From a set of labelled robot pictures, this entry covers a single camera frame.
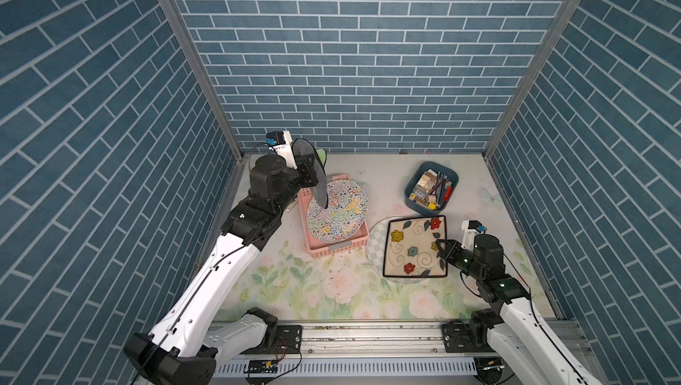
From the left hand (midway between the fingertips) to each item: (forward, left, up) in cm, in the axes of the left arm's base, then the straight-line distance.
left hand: (322, 155), depth 67 cm
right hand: (-10, -35, -28) cm, 46 cm away
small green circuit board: (-41, +16, -42) cm, 60 cm away
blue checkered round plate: (-8, -16, -38) cm, 42 cm away
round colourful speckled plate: (+4, -6, -32) cm, 33 cm away
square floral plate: (-10, -28, -33) cm, 44 cm away
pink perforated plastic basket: (-10, +3, -32) cm, 34 cm away
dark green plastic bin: (+18, -40, -36) cm, 56 cm away
